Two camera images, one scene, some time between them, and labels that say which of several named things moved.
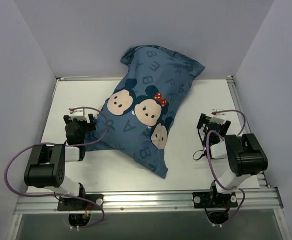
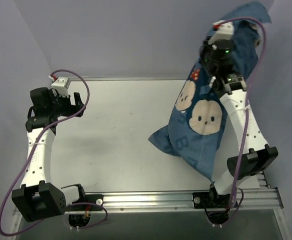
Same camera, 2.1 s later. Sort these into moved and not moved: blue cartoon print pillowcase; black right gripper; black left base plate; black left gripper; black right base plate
Moved: black right gripper; blue cartoon print pillowcase; black left gripper
Not moved: black left base plate; black right base plate
